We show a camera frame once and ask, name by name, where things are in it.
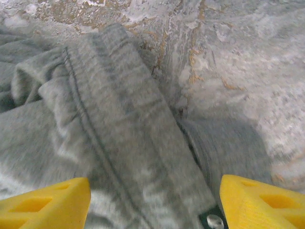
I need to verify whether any grey knit garment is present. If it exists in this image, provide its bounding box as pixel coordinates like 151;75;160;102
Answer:
0;22;274;229

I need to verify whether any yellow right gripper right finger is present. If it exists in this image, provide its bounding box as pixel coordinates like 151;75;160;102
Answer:
219;174;305;229

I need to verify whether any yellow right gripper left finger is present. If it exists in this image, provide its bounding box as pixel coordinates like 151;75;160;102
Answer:
0;177;92;229

